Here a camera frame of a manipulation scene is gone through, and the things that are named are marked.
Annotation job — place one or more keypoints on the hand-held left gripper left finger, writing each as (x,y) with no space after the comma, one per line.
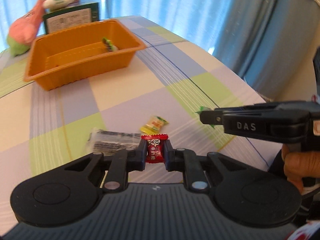
(143,153)

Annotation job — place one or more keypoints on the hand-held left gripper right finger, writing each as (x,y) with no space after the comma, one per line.
(167,156)

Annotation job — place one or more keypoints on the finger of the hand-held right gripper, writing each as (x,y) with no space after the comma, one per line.
(211,117)

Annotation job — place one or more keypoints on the green candy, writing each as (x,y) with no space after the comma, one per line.
(200,110)

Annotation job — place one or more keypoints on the red candy white print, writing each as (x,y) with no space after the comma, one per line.
(155,150)

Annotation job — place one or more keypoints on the green packet brown snack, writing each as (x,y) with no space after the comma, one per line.
(109,45)

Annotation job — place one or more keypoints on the orange plastic tray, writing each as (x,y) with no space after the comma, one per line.
(80,55)

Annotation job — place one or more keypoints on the person's right hand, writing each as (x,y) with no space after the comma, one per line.
(300,166)

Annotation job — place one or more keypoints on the yellow wrapped candy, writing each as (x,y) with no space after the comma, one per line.
(153,125)

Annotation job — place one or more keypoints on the black and clear snack packet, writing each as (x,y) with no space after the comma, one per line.
(112,141)

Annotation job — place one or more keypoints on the checked tablecloth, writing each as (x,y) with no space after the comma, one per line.
(140,90)

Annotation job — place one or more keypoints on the grey-blue curtain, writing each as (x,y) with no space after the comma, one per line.
(262,42)

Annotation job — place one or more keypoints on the person's printed clothing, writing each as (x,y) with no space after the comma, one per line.
(306,232)

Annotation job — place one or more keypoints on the green box white label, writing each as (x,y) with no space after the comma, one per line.
(71,17)

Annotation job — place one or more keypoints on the pink and green plush toy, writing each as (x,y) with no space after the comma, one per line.
(23,28)

